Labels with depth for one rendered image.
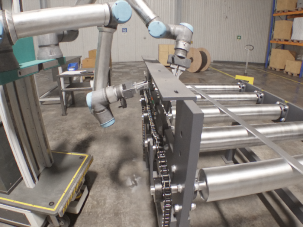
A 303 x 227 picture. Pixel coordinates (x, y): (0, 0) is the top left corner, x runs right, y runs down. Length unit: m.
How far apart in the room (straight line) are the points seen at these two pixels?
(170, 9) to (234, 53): 4.82
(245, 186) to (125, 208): 1.20
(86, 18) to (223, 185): 0.87
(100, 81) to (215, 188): 0.84
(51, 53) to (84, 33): 9.99
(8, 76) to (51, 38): 0.49
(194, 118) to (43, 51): 1.20
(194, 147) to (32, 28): 0.77
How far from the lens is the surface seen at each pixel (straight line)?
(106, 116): 1.04
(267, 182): 0.72
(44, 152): 1.68
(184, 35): 1.12
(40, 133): 1.60
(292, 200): 1.57
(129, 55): 11.07
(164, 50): 8.39
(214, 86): 1.79
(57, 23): 0.91
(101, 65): 1.12
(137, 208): 1.69
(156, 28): 1.02
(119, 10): 0.98
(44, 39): 1.43
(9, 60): 1.07
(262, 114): 1.36
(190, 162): 0.47
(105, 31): 1.12
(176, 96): 0.48
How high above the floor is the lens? 1.31
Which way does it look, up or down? 23 degrees down
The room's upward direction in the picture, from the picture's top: straight up
